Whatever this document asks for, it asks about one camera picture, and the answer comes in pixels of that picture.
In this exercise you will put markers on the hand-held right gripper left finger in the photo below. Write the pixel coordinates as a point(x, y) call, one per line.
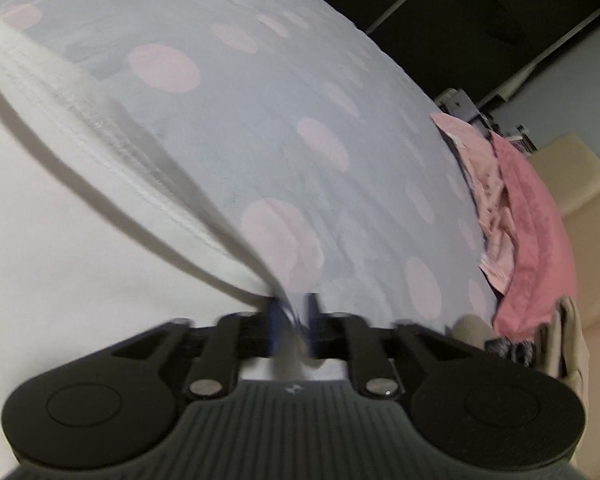
point(276, 327)

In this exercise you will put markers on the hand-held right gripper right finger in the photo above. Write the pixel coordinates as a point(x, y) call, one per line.
point(312, 330)

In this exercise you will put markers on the white t-shirt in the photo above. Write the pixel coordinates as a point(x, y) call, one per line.
point(80, 240)

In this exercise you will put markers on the pink patterned cloth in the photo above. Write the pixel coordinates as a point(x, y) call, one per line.
point(485, 185)

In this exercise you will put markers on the pink folded blanket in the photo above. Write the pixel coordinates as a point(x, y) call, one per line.
point(535, 240)

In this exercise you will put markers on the bed with dotted sheet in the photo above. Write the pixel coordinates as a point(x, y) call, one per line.
point(305, 85)

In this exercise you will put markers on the beige garment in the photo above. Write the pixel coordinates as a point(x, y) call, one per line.
point(570, 340)

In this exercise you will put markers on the nightstand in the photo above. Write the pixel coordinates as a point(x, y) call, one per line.
point(462, 105)

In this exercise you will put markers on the beige padded headboard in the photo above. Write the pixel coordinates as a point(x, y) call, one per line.
point(592, 210)

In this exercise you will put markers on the black wardrobe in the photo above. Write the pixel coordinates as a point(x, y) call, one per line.
point(455, 15)

